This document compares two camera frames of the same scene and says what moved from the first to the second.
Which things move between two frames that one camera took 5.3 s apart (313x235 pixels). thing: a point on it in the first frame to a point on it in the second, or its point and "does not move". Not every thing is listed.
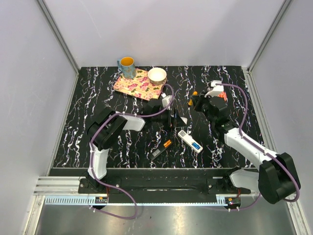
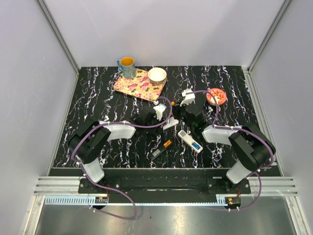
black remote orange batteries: (160, 149) does not move
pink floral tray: (140, 86) does not move
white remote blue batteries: (190, 141) does not move
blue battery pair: (196, 146) does not move
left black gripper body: (161, 118) to (153, 130)
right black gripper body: (203, 105) to (180, 112)
